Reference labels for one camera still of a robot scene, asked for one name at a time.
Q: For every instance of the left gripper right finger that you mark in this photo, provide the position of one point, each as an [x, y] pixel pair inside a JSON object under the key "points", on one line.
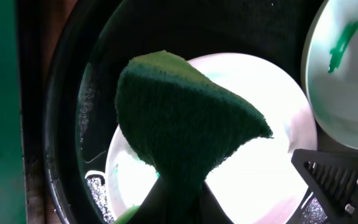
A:
{"points": [[210, 209]]}

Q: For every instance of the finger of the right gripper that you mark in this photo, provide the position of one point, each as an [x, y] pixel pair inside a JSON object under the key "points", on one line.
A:
{"points": [[333, 178]]}

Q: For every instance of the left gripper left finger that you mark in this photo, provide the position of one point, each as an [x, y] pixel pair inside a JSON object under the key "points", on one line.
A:
{"points": [[156, 207]]}

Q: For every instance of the white plate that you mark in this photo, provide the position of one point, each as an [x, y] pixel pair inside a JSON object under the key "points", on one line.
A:
{"points": [[329, 70], [258, 184]]}

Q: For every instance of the green scrubbing sponge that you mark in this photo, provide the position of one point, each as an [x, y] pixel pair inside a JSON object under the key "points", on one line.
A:
{"points": [[183, 124]]}

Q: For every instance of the black round tray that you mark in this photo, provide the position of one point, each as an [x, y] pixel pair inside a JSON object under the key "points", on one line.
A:
{"points": [[81, 131]]}

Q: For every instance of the black rectangular tray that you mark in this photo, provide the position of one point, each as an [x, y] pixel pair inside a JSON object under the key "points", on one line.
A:
{"points": [[12, 198]]}

